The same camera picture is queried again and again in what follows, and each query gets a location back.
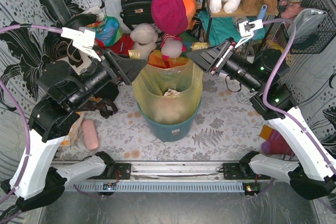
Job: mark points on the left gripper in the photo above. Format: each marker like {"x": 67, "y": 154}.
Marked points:
{"x": 114, "y": 67}

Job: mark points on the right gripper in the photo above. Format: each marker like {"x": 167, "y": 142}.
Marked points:
{"x": 221, "y": 57}

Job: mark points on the yellow trash bag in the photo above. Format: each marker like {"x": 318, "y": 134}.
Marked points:
{"x": 151, "y": 84}

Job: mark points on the teal trash bin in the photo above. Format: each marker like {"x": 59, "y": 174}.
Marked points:
{"x": 170, "y": 133}

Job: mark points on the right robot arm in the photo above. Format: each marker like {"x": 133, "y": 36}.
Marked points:
{"x": 312, "y": 175}

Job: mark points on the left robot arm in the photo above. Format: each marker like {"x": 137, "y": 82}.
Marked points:
{"x": 36, "y": 183}

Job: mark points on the colourful printed bag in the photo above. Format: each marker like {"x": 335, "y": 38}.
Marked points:
{"x": 108, "y": 31}

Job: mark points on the brown patterned bag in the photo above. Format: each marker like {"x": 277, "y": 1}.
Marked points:
{"x": 106, "y": 107}

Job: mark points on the crumpled paper trash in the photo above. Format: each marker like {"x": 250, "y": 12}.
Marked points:
{"x": 171, "y": 93}

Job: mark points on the cream canvas tote bag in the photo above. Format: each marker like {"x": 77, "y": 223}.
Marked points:
{"x": 77, "y": 59}

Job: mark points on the magenta cloth bag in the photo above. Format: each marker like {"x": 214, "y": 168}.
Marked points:
{"x": 169, "y": 16}

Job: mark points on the rainbow striped cloth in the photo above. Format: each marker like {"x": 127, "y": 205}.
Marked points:
{"x": 156, "y": 59}

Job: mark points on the cream plush bear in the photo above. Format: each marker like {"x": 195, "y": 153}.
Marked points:
{"x": 145, "y": 38}

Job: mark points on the white pink plush doll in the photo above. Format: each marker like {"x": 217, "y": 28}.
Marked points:
{"x": 171, "y": 46}

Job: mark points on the black leather handbag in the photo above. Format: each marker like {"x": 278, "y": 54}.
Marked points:
{"x": 135, "y": 12}

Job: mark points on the orange plush toy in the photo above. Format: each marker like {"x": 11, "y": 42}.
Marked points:
{"x": 190, "y": 7}

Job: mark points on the wooden metal shelf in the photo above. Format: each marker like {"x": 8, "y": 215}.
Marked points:
{"x": 239, "y": 13}

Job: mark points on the black round hat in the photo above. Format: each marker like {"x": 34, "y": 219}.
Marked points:
{"x": 81, "y": 20}

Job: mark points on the yellow duck plush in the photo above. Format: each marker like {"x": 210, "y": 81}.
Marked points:
{"x": 275, "y": 45}

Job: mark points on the blue floor mop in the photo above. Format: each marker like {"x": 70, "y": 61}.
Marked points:
{"x": 261, "y": 16}

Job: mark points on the pink glasses case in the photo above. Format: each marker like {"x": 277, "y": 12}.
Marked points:
{"x": 90, "y": 135}

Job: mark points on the orange checkered cloth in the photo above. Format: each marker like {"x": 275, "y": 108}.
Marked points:
{"x": 72, "y": 135}

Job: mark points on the silver foil pouch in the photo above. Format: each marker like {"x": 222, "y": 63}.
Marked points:
{"x": 308, "y": 21}

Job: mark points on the red purple sock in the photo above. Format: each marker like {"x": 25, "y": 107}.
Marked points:
{"x": 274, "y": 142}

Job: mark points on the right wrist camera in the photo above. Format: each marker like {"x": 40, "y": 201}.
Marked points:
{"x": 247, "y": 29}

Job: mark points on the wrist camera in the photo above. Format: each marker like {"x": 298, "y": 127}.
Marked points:
{"x": 247, "y": 29}
{"x": 82, "y": 39}

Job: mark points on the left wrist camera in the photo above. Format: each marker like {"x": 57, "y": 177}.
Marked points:
{"x": 82, "y": 39}

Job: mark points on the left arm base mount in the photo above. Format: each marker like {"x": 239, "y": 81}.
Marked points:
{"x": 121, "y": 171}

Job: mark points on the black wire basket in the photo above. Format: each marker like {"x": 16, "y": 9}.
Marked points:
{"x": 317, "y": 40}

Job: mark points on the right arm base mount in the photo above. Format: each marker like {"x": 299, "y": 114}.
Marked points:
{"x": 236, "y": 171}

